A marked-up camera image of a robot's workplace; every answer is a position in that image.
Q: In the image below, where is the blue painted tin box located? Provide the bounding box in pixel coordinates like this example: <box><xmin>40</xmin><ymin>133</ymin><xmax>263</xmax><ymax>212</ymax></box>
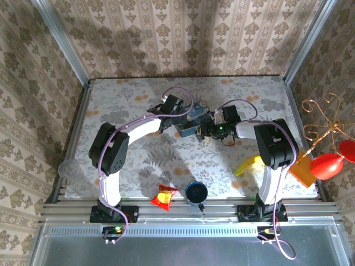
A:
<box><xmin>174</xmin><ymin>101</ymin><xmax>209</xmax><ymax>139</ymax></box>

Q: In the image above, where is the floral tablecloth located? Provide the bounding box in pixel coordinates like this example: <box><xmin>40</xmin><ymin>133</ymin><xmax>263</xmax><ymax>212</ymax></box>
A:
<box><xmin>65</xmin><ymin>77</ymin><xmax>318</xmax><ymax>198</ymax></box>

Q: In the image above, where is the yellow banana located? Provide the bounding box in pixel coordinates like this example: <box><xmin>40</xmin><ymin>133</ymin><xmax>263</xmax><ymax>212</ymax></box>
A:
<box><xmin>235</xmin><ymin>156</ymin><xmax>266</xmax><ymax>177</ymax></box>

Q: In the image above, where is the dark blue mug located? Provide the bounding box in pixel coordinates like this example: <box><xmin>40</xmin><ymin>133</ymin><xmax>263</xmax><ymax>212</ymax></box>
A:
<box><xmin>185</xmin><ymin>181</ymin><xmax>209</xmax><ymax>213</ymax></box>

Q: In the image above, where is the red yellow snack packet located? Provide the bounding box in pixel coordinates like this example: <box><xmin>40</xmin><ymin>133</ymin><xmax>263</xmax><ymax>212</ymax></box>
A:
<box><xmin>150</xmin><ymin>184</ymin><xmax>178</xmax><ymax>212</ymax></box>

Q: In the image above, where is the orange cutting board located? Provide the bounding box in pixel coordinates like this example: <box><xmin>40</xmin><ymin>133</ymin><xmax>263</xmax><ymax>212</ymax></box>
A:
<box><xmin>288</xmin><ymin>151</ymin><xmax>317</xmax><ymax>190</ymax></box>

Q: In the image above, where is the large red oval ornament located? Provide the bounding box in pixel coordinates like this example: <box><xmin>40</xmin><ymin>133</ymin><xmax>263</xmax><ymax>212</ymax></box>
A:
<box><xmin>310</xmin><ymin>153</ymin><xmax>344</xmax><ymax>180</ymax></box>

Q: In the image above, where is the grey metal trough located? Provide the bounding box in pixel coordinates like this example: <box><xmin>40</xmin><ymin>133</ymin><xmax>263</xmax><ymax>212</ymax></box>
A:
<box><xmin>27</xmin><ymin>218</ymin><xmax>355</xmax><ymax>266</ymax></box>

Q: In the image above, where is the clear plastic cup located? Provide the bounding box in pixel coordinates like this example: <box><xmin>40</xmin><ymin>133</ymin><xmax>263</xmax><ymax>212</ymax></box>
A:
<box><xmin>58</xmin><ymin>160</ymin><xmax>80</xmax><ymax>180</ymax></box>

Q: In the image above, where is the small red oval ornament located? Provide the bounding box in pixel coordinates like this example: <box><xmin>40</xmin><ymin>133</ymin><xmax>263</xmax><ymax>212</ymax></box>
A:
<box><xmin>338</xmin><ymin>140</ymin><xmax>355</xmax><ymax>163</ymax></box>

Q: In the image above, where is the aluminium table frame rail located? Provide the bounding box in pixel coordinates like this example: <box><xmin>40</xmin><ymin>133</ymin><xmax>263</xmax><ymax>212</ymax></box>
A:
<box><xmin>38</xmin><ymin>79</ymin><xmax>341</xmax><ymax>224</ymax></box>

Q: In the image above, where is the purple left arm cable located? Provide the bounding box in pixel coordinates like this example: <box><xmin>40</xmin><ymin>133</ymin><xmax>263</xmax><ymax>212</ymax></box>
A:
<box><xmin>98</xmin><ymin>86</ymin><xmax>194</xmax><ymax>245</ymax></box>

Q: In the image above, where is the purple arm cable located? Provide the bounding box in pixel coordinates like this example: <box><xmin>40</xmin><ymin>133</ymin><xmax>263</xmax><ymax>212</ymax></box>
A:
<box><xmin>215</xmin><ymin>99</ymin><xmax>297</xmax><ymax>260</ymax></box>
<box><xmin>98</xmin><ymin>86</ymin><xmax>194</xmax><ymax>245</ymax></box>

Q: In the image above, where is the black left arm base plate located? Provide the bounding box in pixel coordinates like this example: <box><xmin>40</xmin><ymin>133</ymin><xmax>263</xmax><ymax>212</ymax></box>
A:
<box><xmin>89</xmin><ymin>205</ymin><xmax>139</xmax><ymax>223</ymax></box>

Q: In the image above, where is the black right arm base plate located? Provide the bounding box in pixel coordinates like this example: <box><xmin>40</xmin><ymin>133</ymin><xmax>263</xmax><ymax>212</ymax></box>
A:
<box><xmin>237</xmin><ymin>204</ymin><xmax>288</xmax><ymax>222</ymax></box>

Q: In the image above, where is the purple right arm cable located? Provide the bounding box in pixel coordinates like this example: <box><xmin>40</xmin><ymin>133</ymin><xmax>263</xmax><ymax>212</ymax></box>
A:
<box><xmin>215</xmin><ymin>99</ymin><xmax>297</xmax><ymax>260</ymax></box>

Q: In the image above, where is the gold wire stand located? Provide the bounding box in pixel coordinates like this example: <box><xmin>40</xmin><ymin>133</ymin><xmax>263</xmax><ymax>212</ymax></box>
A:
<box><xmin>294</xmin><ymin>93</ymin><xmax>355</xmax><ymax>164</ymax></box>

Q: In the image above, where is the aluminium corner post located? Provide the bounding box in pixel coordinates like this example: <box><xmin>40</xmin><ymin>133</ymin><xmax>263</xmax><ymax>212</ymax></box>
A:
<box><xmin>31</xmin><ymin>0</ymin><xmax>92</xmax><ymax>81</ymax></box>
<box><xmin>283</xmin><ymin>0</ymin><xmax>341</xmax><ymax>84</ymax></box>

